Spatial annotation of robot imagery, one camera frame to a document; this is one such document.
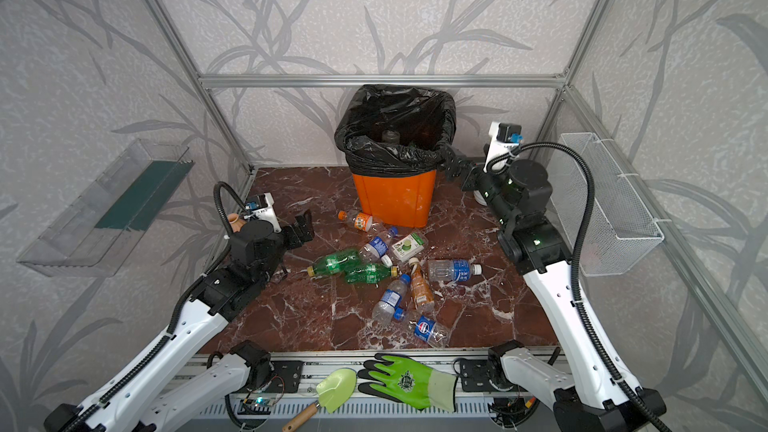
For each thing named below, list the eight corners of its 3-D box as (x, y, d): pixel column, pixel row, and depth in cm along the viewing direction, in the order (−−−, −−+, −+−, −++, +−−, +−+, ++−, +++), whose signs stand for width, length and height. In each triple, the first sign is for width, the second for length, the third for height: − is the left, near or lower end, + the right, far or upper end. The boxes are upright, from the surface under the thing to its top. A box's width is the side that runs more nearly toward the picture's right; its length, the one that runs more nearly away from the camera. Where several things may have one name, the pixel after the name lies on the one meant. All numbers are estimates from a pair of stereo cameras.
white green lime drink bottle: (401, 262, 95) (401, 257, 93) (392, 249, 98) (391, 244, 96) (425, 247, 99) (425, 242, 96) (414, 235, 102) (415, 230, 99)
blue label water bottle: (428, 284, 91) (429, 275, 87) (427, 266, 95) (428, 257, 91) (479, 284, 92) (483, 275, 87) (476, 266, 95) (480, 257, 91)
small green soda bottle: (348, 284, 90) (345, 277, 86) (349, 270, 93) (347, 263, 89) (390, 284, 90) (389, 277, 86) (390, 270, 93) (390, 263, 89)
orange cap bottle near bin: (337, 224, 104) (335, 218, 101) (342, 214, 107) (341, 207, 104) (382, 235, 101) (381, 229, 98) (386, 224, 104) (385, 217, 101)
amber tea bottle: (417, 313, 85) (418, 307, 81) (406, 265, 95) (406, 257, 91) (433, 310, 86) (435, 303, 82) (420, 262, 95) (421, 254, 91)
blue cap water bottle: (371, 322, 84) (370, 316, 80) (398, 277, 93) (398, 269, 89) (386, 330, 83) (385, 325, 79) (412, 284, 92) (412, 277, 87)
